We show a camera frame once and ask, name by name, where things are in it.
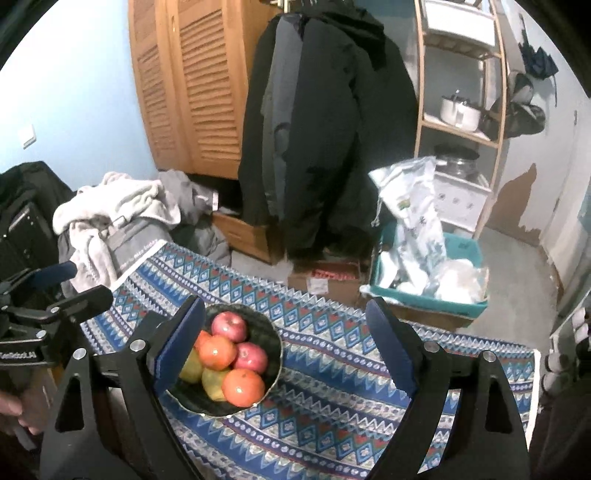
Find yellow-green mango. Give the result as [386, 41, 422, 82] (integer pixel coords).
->
[201, 368, 230, 402]
[178, 348, 204, 384]

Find orange fruit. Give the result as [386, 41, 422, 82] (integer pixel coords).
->
[221, 369, 266, 408]
[197, 335, 238, 371]

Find small red apple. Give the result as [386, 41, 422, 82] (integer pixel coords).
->
[211, 311, 247, 343]

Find large dark red apple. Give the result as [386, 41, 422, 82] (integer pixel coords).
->
[232, 342, 269, 375]

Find small orange tangerine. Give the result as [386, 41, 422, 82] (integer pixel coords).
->
[193, 330, 211, 351]

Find person's left hand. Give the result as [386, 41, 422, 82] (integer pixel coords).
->
[1, 369, 56, 435]

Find pile of clothes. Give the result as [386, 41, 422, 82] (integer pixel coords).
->
[52, 170, 230, 297]

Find clear plastic bag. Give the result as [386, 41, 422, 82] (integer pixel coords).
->
[432, 259, 490, 304]

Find blue patterned tablecloth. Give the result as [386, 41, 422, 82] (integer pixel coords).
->
[78, 241, 541, 480]

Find white rice bag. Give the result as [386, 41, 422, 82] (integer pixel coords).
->
[369, 156, 447, 284]

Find dark glass plate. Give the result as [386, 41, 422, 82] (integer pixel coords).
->
[168, 304, 283, 417]

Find teal plastic bin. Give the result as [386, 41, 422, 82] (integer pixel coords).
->
[361, 222, 489, 320]

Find cardboard box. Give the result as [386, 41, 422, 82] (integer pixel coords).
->
[287, 260, 363, 307]

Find white storage basket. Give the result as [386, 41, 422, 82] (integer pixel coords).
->
[434, 171, 492, 233]

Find steel pot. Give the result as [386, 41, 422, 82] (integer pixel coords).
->
[434, 143, 480, 179]

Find wooden louvered wardrobe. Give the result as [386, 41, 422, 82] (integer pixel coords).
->
[128, 0, 280, 180]

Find white cooking pot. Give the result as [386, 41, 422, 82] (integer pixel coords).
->
[440, 94, 482, 133]

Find hanging grey bag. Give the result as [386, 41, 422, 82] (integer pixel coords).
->
[479, 72, 546, 141]

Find wooden shelf rack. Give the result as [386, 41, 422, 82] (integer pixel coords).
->
[414, 1, 508, 238]

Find black hanging coat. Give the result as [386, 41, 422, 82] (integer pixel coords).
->
[238, 1, 418, 259]

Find dark folded umbrella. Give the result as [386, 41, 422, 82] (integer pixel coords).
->
[519, 14, 559, 106]

